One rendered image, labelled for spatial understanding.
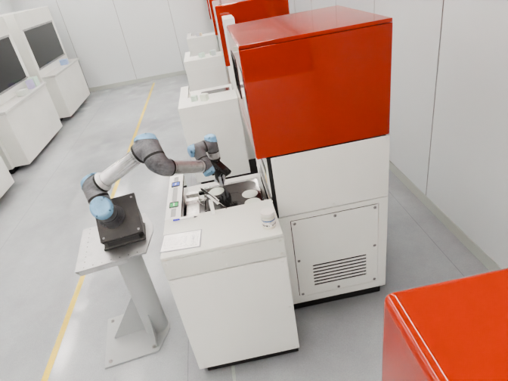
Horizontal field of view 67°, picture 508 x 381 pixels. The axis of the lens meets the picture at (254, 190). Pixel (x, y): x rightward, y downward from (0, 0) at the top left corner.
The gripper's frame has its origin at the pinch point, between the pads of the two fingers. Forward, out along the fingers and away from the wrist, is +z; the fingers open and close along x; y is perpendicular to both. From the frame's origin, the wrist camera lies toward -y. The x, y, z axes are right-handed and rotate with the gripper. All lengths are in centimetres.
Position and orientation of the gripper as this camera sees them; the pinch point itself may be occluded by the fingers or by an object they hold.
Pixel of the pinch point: (223, 184)
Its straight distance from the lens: 254.8
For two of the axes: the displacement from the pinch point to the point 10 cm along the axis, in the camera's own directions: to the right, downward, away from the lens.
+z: 1.5, 8.5, 5.0
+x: -6.1, 4.8, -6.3
